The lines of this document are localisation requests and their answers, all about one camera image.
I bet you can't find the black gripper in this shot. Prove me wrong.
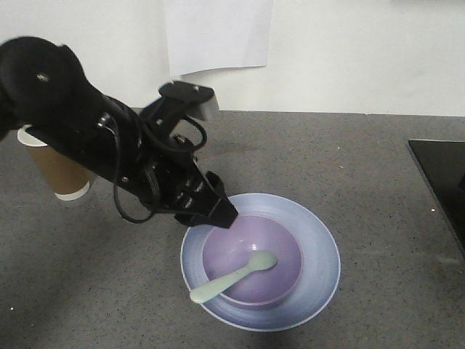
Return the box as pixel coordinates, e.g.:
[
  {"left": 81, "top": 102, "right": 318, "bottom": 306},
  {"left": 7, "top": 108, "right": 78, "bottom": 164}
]
[{"left": 25, "top": 95, "right": 238, "bottom": 228}]

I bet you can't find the purple plastic bowl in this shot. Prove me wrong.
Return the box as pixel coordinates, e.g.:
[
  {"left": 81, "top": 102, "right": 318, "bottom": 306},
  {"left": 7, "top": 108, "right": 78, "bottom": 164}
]
[{"left": 201, "top": 214, "right": 304, "bottom": 310}]

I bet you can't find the pale green plastic spoon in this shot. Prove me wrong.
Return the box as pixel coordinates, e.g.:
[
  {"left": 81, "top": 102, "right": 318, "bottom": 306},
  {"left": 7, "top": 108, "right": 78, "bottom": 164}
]
[{"left": 190, "top": 251, "right": 278, "bottom": 304}]

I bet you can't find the brown paper cup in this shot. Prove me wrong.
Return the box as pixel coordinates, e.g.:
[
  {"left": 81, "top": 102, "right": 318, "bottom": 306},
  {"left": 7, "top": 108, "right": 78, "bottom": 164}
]
[{"left": 17, "top": 127, "right": 90, "bottom": 201}]

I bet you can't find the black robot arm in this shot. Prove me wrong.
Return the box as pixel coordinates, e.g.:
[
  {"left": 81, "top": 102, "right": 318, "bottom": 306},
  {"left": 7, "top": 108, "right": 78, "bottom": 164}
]
[{"left": 1, "top": 36, "right": 238, "bottom": 228}]

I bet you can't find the black induction cooktop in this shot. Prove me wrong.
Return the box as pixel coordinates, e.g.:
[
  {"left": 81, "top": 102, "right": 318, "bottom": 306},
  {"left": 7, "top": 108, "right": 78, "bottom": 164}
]
[{"left": 408, "top": 139, "right": 464, "bottom": 254}]

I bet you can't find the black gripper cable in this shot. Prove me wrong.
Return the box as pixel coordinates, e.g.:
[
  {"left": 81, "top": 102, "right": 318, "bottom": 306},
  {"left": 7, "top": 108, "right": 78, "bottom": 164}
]
[{"left": 97, "top": 112, "right": 209, "bottom": 225}]

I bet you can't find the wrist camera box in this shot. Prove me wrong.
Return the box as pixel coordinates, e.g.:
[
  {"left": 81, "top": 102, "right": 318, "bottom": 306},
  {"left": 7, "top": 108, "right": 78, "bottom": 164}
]
[{"left": 139, "top": 81, "right": 219, "bottom": 126}]

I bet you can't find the white paper sheet on wall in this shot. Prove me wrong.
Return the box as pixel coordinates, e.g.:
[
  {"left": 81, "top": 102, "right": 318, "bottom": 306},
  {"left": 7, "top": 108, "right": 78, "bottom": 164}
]
[{"left": 163, "top": 1, "right": 272, "bottom": 76}]

